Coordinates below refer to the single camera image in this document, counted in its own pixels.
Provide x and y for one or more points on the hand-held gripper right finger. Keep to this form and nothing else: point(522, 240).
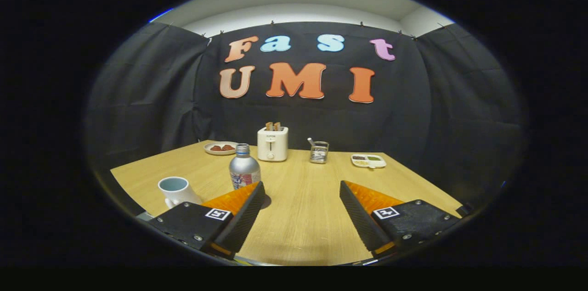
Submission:
point(360, 215)

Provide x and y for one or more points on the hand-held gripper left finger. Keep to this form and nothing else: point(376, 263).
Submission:
point(245, 217)

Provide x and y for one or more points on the silver juice bottle pink label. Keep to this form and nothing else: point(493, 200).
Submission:
point(244, 167)

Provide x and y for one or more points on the white ceramic cup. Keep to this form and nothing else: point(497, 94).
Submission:
point(174, 190)

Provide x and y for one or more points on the wooden table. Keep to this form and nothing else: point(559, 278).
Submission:
point(308, 204)

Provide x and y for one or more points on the white divided tray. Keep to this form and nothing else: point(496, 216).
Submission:
point(368, 161)

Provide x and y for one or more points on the small round plate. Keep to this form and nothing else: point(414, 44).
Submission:
point(220, 152)

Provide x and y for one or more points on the white toaster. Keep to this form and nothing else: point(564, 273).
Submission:
point(272, 144)

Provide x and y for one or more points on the black backdrop cloth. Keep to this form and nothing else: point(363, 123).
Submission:
point(413, 112)

